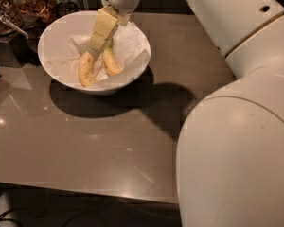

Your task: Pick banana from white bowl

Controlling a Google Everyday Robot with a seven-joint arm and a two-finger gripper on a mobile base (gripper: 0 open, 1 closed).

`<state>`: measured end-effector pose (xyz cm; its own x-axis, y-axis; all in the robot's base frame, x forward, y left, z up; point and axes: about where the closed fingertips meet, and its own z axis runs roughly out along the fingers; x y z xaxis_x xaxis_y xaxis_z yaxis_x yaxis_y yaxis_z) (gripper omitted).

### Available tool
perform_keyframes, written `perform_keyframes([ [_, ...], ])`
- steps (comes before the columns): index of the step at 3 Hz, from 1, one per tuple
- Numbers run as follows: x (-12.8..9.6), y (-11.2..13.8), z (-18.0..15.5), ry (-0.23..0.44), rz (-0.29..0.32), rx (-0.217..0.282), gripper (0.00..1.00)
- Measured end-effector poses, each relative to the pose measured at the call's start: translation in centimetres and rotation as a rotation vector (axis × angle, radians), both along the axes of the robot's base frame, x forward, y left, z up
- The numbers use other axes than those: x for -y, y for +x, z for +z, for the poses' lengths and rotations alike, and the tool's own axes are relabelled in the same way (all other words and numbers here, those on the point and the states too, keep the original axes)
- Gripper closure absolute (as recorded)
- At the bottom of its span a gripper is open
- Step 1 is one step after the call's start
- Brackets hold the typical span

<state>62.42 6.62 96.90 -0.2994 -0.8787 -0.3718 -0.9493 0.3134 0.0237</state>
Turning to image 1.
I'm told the metal spoon handle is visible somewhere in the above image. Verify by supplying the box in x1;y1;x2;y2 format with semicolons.
0;15;29;39

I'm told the white ceramic bowl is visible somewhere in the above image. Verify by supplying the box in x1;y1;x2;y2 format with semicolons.
37;10;151;96

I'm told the snack bowl in background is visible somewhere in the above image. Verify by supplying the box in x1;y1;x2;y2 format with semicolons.
16;0;56;26

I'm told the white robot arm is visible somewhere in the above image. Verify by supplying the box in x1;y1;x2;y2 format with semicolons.
176;0;284;227

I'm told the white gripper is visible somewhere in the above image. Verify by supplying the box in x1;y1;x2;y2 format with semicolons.
87;0;140;58

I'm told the white paper napkin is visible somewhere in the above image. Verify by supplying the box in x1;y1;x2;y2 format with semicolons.
39;23;151;95

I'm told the black cable on floor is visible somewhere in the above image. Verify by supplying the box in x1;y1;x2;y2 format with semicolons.
0;208;23;227

